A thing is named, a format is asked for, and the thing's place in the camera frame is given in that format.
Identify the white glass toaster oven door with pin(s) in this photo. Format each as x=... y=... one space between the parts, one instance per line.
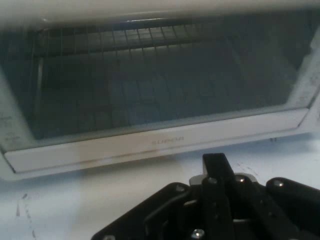
x=100 y=156

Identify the white toaster oven body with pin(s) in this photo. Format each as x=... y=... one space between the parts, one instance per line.
x=150 y=8

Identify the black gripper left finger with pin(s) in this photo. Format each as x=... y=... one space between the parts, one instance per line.
x=175 y=215

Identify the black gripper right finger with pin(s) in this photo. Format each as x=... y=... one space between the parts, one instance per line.
x=270 y=212

